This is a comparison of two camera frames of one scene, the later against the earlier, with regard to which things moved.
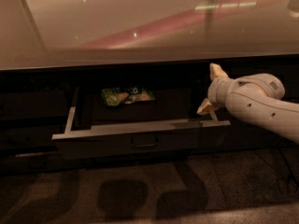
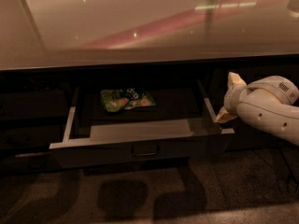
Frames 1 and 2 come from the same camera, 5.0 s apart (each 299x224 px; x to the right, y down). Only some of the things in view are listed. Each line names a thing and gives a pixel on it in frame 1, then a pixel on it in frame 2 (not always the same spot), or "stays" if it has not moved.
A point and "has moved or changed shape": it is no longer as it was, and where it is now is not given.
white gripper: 215,91 -> 233,97
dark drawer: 32,162 stays
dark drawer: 139,123 has moved or changed shape
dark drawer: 35,105 stays
